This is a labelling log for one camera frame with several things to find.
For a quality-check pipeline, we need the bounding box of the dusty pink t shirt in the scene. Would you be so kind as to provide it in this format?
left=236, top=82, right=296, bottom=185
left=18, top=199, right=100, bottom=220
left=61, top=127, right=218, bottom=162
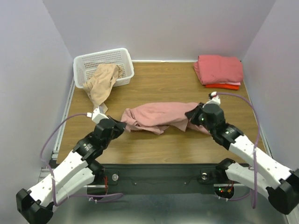
left=121, top=102, right=210, bottom=135

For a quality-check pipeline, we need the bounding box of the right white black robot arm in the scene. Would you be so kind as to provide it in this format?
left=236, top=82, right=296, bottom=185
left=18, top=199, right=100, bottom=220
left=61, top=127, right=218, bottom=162
left=185, top=103, right=299, bottom=215

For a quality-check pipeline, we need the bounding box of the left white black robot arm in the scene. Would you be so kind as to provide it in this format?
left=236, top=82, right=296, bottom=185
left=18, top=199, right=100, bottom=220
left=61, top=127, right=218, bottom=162
left=16, top=116, right=126, bottom=224

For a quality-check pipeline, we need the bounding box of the folded orange red shirt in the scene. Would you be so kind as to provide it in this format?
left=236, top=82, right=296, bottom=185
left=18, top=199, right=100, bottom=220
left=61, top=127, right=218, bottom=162
left=205, top=84, right=239, bottom=91

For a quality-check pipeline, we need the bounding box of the folded coral pink shirt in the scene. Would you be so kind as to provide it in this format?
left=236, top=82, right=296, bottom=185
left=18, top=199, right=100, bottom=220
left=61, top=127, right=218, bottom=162
left=193, top=55, right=243, bottom=85

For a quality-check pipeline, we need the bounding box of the folded light pink shirt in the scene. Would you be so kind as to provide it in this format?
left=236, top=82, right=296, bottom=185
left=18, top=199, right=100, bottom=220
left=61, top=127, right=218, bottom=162
left=225, top=82, right=241, bottom=86

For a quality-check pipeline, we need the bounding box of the beige crumpled t shirt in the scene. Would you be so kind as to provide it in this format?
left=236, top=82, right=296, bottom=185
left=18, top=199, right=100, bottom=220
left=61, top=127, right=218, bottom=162
left=83, top=64, right=123, bottom=113

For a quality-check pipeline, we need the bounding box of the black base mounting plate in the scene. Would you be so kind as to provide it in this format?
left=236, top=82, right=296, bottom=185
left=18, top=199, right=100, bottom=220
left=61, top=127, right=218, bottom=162
left=86, top=164, right=234, bottom=196

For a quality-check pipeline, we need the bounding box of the white plastic laundry basket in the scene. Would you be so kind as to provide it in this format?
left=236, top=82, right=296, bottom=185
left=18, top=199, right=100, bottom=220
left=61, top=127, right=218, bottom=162
left=73, top=48, right=135, bottom=89

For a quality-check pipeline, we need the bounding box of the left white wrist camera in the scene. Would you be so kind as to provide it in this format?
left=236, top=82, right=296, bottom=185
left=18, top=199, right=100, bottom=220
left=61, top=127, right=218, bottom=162
left=86, top=107, right=108, bottom=124

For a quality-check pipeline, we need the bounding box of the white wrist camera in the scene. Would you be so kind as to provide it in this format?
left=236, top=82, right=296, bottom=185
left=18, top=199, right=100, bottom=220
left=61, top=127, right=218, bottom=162
left=206, top=91, right=221, bottom=106
left=86, top=107, right=108, bottom=124

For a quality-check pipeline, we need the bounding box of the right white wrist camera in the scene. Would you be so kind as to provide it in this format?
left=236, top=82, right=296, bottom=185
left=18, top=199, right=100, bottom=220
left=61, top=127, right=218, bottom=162
left=206, top=91, right=221, bottom=106

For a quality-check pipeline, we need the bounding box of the aluminium extrusion frame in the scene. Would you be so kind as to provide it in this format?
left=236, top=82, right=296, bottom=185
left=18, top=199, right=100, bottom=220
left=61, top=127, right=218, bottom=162
left=37, top=79, right=75, bottom=182

